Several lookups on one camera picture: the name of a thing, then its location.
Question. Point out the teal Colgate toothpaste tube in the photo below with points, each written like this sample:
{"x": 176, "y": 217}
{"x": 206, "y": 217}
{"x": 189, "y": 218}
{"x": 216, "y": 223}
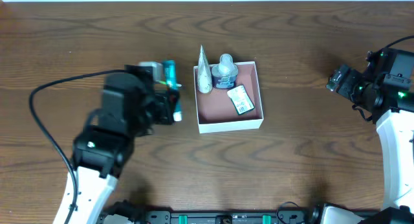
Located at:
{"x": 171, "y": 81}

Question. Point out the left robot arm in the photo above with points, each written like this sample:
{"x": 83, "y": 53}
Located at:
{"x": 133, "y": 100}

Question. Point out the green white soap bar pack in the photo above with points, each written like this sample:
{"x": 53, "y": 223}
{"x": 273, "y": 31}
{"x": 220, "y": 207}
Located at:
{"x": 240, "y": 100}

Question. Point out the Dettol foam soap bottle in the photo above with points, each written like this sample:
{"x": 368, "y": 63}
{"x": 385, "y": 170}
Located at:
{"x": 224, "y": 74}

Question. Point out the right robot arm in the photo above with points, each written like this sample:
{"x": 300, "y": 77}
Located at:
{"x": 383, "y": 91}

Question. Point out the green white toothbrush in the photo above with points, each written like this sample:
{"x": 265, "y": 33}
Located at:
{"x": 169, "y": 83}

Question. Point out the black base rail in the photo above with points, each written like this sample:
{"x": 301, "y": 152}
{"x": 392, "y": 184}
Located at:
{"x": 289, "y": 213}

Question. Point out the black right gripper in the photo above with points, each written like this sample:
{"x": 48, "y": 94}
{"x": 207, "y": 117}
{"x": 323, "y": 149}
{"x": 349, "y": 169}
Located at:
{"x": 346, "y": 85}

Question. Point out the white Pantene tube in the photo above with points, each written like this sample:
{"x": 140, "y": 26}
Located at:
{"x": 204, "y": 76}

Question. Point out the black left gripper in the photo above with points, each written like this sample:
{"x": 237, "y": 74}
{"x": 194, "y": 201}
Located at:
{"x": 165, "y": 105}

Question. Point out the white box pink interior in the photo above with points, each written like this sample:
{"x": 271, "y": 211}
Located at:
{"x": 216, "y": 112}

